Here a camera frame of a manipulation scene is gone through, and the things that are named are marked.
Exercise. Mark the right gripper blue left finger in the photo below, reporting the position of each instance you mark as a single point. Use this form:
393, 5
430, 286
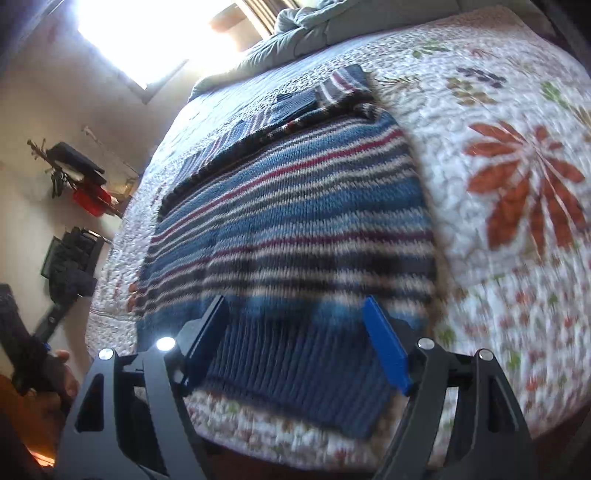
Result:
199, 341

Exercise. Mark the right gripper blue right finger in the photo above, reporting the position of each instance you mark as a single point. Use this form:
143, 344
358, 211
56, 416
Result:
391, 352

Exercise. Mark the blue striped knit sweater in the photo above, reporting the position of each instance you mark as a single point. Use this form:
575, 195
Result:
296, 216

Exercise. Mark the person's left hand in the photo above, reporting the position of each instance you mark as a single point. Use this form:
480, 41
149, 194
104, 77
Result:
30, 423

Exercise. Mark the floral quilted bedspread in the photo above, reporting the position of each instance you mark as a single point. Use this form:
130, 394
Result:
499, 123

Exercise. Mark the grey rumpled duvet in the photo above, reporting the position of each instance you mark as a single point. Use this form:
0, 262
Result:
301, 31

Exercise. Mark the black clothes on wall hook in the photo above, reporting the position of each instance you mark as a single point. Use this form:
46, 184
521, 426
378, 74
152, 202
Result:
70, 263

